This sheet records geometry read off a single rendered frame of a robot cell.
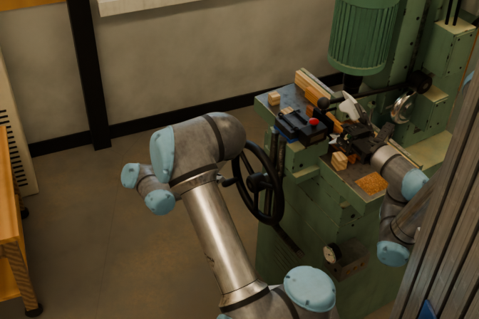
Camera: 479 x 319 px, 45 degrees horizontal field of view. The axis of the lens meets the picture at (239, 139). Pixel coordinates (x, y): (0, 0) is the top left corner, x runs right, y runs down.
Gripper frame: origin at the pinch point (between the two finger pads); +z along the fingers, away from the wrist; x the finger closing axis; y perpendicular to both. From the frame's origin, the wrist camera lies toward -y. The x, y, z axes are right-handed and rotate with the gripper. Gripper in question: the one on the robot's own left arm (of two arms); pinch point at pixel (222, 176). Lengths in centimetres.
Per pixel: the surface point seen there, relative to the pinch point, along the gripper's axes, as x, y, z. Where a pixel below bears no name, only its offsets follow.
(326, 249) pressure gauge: 34.6, 3.2, 21.9
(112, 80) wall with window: -129, 24, 20
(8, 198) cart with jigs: -53, 48, -45
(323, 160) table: 21.3, -21.2, 16.2
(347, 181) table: 32.3, -20.8, 17.2
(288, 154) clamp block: 16.5, -19.5, 5.8
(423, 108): 30, -47, 38
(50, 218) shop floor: -90, 84, -7
